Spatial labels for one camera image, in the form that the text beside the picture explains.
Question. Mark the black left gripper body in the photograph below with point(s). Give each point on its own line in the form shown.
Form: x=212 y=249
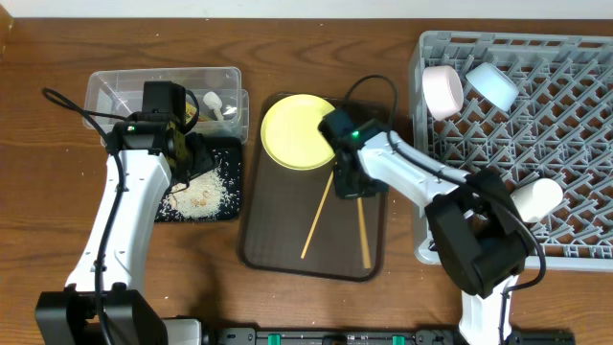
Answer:
x=199 y=158

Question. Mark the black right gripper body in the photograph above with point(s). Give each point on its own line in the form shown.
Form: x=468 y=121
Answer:
x=351 y=183

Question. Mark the green yellow snack wrapper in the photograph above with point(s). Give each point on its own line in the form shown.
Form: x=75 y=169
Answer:
x=191 y=111

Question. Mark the white tissue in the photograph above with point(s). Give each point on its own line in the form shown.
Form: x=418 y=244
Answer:
x=214 y=102

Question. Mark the wooden chopstick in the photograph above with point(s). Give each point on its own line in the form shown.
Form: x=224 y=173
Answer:
x=365 y=250
x=317 y=216

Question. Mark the yellow round plate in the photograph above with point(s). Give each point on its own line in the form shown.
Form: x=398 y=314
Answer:
x=290 y=134

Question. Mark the pink white bowl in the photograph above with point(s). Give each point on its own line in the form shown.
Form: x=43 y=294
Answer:
x=443 y=91

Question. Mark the light blue bowl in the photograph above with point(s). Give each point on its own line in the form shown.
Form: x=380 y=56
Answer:
x=495 y=86

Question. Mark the white cup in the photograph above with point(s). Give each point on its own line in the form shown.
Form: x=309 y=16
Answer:
x=537 y=199

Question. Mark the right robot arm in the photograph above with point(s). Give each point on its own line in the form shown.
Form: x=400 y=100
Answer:
x=480 y=238

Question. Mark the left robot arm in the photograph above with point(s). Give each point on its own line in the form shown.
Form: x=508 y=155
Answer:
x=103 y=299

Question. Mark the clear plastic waste bin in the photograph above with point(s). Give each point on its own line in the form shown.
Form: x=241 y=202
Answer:
x=113 y=95

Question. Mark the grey dishwasher rack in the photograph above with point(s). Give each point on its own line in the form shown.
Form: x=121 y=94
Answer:
x=559 y=127

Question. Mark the small white tissue scrap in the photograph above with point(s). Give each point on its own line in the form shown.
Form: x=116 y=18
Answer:
x=230 y=111

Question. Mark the black plastic tray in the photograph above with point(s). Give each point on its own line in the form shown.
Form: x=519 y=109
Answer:
x=230 y=158

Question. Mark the dark brown serving tray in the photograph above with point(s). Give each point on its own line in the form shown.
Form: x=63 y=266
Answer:
x=278 y=213

